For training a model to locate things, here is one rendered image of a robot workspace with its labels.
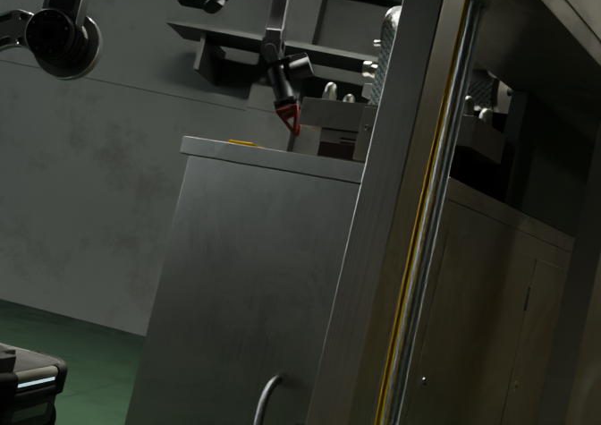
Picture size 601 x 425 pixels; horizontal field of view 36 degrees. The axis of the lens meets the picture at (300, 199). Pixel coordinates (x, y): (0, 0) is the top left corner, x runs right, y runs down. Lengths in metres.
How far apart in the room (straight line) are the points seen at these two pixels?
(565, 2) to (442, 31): 0.35
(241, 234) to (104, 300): 3.99
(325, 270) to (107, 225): 4.15
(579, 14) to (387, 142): 0.51
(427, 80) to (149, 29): 4.89
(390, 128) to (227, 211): 0.82
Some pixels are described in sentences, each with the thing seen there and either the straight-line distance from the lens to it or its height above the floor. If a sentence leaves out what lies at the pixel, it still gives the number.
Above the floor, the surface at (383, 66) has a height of 1.16.
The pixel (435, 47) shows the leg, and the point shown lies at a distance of 1.18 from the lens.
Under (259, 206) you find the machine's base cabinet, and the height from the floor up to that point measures 0.78.
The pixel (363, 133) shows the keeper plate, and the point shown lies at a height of 0.96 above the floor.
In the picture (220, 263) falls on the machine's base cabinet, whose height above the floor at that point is 0.65.
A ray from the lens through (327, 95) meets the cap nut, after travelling 1.95.
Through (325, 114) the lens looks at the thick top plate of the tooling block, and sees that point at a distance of 1.92.
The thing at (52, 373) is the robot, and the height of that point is 0.22.
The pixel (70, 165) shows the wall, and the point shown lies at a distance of 6.00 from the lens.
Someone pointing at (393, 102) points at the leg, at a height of 0.92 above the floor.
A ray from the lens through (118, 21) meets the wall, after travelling 6.08.
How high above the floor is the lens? 0.70
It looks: 3 degrees up
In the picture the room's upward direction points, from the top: 13 degrees clockwise
